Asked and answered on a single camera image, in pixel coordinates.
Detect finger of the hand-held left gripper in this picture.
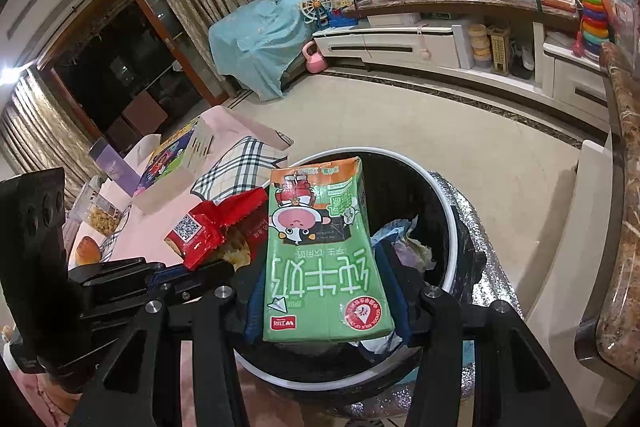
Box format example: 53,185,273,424
67,257,174,291
81,278,204,334

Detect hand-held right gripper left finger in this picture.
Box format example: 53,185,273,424
66,268,267,427

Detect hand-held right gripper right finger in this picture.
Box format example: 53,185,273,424
370,241,587,427

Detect pale plastic wrapper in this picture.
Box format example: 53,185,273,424
371,216,437,274

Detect green milk carton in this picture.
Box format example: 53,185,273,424
262,156,396,344

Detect black white-rimmed trash bin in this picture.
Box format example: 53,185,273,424
232,147,489,409

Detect red snack wrapper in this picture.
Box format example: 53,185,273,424
164,187,271,271

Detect clear plastic snack jar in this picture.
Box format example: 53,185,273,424
72,187,126,238

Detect silver foil mat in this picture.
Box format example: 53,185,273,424
390,172,527,427

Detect purple thermos bottle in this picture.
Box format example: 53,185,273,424
90,137,146,198

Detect colourful puzzle box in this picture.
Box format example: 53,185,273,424
132,117,216,213

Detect pink plaid-heart tablecloth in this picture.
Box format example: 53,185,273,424
65,107,297,427

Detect glass sliding door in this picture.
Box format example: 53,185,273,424
40,0,241,154

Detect pink kettlebell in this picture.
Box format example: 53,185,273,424
302,41,329,74

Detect white TV stand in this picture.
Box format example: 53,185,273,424
312,0,622,108

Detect stacked yellow containers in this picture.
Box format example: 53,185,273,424
467,24,491,68

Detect teal covered armchair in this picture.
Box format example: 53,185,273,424
207,0,321,103

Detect rainbow stacking ring toy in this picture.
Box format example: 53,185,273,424
577,0,611,54

